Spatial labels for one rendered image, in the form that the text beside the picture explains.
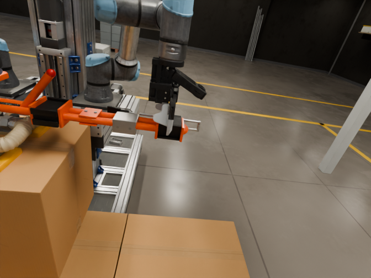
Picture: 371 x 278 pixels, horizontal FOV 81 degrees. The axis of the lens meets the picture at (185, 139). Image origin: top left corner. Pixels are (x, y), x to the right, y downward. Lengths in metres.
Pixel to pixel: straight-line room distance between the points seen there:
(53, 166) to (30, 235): 0.20
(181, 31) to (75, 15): 0.89
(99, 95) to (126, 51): 0.27
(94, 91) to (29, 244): 0.74
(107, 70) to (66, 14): 0.36
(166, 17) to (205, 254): 1.01
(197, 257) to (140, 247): 0.27
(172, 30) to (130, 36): 0.56
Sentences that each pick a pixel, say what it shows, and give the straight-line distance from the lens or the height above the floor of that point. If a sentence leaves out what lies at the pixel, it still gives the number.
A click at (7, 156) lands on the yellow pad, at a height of 1.09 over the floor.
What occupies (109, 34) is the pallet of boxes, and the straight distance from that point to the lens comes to 8.42.
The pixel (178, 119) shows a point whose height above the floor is 1.23.
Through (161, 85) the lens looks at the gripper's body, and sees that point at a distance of 0.61.
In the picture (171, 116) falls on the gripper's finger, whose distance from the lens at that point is 0.62.
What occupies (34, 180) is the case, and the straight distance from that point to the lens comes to 0.71.
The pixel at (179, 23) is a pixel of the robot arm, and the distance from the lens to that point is 0.59.
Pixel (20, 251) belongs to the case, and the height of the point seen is 0.83.
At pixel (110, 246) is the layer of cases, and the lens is 1.17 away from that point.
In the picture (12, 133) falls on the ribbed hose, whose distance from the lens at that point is 0.76.
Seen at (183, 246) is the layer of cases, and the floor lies 0.54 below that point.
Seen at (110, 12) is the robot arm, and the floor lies 1.49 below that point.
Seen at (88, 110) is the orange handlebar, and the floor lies 1.22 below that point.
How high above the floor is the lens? 1.51
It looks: 29 degrees down
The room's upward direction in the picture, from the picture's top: 11 degrees clockwise
